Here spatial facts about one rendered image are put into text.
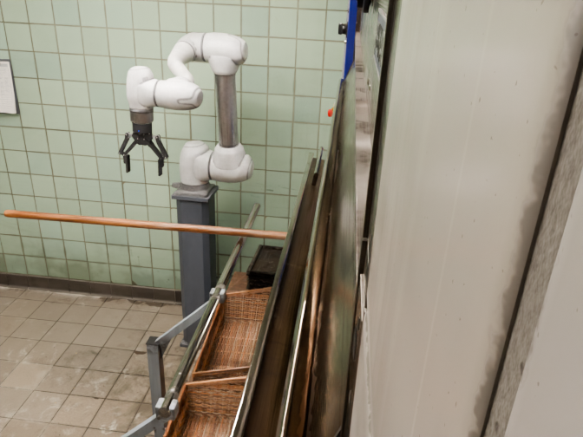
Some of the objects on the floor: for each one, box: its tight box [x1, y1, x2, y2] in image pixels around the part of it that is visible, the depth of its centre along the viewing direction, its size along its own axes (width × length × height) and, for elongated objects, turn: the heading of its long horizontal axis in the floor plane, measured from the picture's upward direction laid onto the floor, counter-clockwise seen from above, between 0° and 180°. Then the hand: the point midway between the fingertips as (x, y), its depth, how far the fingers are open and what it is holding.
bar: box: [121, 203, 260, 437], centre depth 194 cm, size 31×127×118 cm, turn 168°
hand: (144, 171), depth 212 cm, fingers open, 13 cm apart
